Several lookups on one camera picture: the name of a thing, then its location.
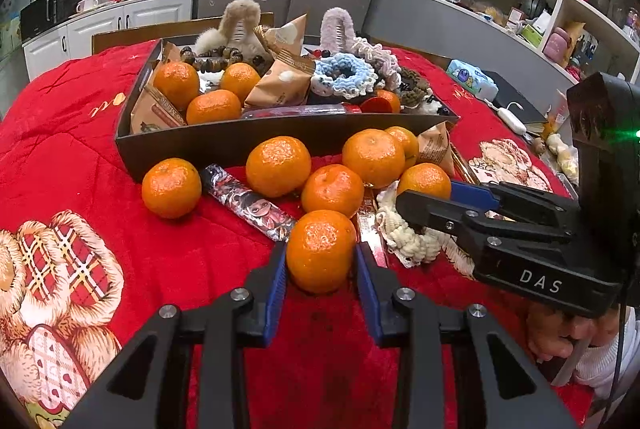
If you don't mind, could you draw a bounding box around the blue tissue pack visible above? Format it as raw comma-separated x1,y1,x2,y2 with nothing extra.
446,59,499,102

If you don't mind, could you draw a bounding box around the beige fuzzy hair clip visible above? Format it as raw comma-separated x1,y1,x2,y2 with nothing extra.
194,0,267,60

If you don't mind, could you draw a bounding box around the tray mandarin back left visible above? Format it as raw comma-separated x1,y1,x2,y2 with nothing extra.
153,62,200,112

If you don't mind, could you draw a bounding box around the wooden chair back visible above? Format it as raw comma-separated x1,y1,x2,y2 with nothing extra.
91,12,273,58

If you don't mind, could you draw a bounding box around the red candy bar wrapper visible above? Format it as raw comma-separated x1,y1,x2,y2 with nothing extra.
356,189,388,267

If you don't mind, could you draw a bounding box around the tray mandarin front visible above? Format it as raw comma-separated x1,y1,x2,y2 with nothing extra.
186,89,242,126

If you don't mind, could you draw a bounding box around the black shallow tray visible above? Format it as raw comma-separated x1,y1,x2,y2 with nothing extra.
115,36,459,182

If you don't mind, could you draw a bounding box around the right hand of person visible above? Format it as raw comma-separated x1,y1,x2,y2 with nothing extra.
526,302,618,362

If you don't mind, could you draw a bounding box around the black microwave oven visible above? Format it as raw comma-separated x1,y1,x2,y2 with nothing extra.
20,0,80,42

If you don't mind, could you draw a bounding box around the dark brown scrunchie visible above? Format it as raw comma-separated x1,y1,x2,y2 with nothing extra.
398,67,432,108

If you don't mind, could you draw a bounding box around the white power adapter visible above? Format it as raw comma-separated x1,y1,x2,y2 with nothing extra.
484,99,526,137

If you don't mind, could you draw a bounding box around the blue white knitted scrunchie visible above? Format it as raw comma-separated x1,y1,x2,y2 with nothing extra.
310,52,378,100

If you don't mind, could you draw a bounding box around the wooden bead bracelet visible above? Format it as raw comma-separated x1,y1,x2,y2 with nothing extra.
179,44,266,74

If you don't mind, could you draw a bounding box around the white kitchen cabinet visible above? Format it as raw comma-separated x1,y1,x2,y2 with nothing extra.
23,0,198,80

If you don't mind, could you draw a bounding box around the pink fuzzy hair clip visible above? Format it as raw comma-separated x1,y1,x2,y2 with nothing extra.
320,7,357,54

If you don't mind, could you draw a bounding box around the pink white ruffled scrunchie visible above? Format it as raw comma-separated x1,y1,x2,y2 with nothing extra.
352,37,401,91

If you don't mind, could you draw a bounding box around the clear bottle red cap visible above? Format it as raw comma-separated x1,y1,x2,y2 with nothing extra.
241,103,361,119

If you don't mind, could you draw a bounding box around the small tray mandarin right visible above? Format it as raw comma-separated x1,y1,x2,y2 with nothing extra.
376,89,401,113

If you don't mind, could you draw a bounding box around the tray mandarin back middle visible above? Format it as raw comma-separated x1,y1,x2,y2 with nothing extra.
220,62,262,102

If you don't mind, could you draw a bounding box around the large mandarin orange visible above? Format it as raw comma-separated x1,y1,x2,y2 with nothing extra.
342,129,405,189

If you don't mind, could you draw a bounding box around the upper brown triangular pack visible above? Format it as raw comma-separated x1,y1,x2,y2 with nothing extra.
254,14,307,56

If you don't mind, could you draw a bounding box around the brown paper snack bag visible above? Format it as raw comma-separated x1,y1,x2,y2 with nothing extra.
130,42,186,134

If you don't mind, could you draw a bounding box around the printed snack bar wrapper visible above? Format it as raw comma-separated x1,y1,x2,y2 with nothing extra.
201,165,295,241

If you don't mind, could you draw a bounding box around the red quilted table cover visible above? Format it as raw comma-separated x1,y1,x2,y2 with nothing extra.
0,39,597,429

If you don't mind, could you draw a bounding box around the cream braided scrunchie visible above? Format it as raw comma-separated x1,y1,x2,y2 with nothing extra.
375,181,473,276

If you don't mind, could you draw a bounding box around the brown triangular snack pack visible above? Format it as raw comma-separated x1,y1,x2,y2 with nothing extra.
244,52,316,110

